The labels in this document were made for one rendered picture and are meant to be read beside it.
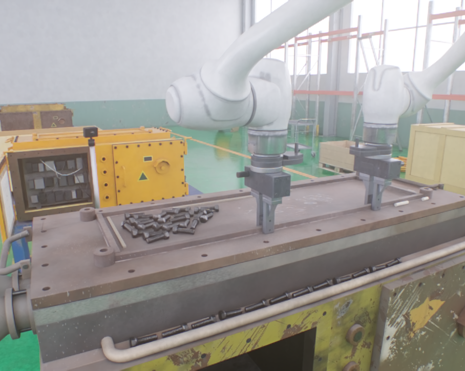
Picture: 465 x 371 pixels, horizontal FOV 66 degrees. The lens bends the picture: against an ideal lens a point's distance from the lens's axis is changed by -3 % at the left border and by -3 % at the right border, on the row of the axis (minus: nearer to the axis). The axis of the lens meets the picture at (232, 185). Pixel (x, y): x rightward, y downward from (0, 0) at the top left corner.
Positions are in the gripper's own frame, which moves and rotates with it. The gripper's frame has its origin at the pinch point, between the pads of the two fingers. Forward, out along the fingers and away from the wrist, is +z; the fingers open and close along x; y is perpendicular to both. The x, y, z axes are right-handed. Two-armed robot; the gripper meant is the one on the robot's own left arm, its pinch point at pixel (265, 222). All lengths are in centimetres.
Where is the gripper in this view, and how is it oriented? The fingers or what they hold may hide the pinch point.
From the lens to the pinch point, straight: 90.7
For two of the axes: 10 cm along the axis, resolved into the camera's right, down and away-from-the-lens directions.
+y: -8.9, 1.2, -4.4
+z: 0.0, 9.7, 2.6
